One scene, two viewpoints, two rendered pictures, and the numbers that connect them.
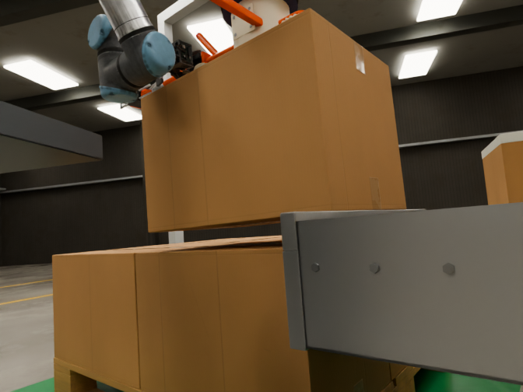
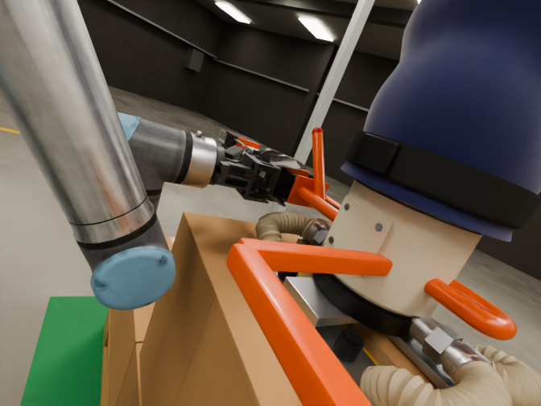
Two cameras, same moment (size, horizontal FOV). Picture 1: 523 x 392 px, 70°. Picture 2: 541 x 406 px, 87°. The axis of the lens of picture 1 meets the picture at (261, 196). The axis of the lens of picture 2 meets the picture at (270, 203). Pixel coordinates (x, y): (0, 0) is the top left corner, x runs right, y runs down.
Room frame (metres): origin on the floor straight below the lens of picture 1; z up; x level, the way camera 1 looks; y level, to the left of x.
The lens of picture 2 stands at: (0.60, 0.02, 1.25)
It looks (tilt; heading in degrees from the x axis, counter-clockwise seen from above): 16 degrees down; 17
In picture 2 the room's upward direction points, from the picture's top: 22 degrees clockwise
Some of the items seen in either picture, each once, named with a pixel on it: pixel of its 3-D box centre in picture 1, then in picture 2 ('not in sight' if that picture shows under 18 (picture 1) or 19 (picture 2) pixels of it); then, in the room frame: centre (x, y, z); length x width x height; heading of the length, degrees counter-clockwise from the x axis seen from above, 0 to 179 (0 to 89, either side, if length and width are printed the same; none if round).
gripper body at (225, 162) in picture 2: (170, 55); (241, 172); (1.08, 0.24, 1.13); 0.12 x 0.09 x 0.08; 141
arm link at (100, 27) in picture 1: (116, 38); (144, 151); (0.95, 0.36, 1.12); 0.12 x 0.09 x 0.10; 141
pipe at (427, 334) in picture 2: not in sight; (368, 286); (1.03, -0.04, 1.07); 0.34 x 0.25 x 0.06; 51
